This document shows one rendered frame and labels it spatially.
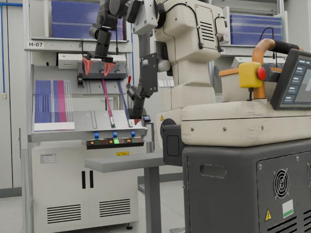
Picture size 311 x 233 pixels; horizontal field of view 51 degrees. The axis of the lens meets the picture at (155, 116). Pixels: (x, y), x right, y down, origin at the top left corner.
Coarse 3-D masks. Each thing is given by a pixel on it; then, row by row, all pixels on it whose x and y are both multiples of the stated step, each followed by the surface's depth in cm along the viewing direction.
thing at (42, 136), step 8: (120, 128) 197; (128, 128) 198; (136, 128) 199; (144, 128) 201; (32, 136) 183; (40, 136) 184; (48, 136) 186; (56, 136) 187; (64, 136) 189; (72, 136) 190; (80, 136) 192; (88, 136) 193; (104, 136) 197; (112, 136) 199; (120, 136) 200; (128, 136) 202; (136, 136) 204
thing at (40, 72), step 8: (40, 72) 228; (48, 72) 229; (56, 72) 231; (64, 72) 233; (72, 72) 235; (72, 80) 227; (88, 80) 230; (96, 80) 232; (104, 80) 234; (112, 80) 236; (120, 80) 237; (72, 88) 221; (80, 88) 222; (88, 88) 224; (96, 88) 225; (112, 88) 229
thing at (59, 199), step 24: (48, 144) 255; (72, 144) 243; (48, 168) 214; (72, 168) 218; (48, 192) 213; (72, 192) 218; (96, 192) 223; (120, 192) 228; (48, 216) 213; (72, 216) 217; (96, 216) 222; (120, 216) 227
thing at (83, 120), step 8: (32, 112) 196; (80, 112) 204; (88, 112) 205; (96, 112) 207; (104, 112) 208; (112, 112) 210; (120, 112) 211; (32, 120) 192; (80, 120) 199; (88, 120) 200; (96, 120) 201; (104, 120) 203; (120, 120) 205; (32, 128) 187; (80, 128) 194; (88, 128) 195; (96, 128) 196; (104, 128) 197; (112, 128) 199
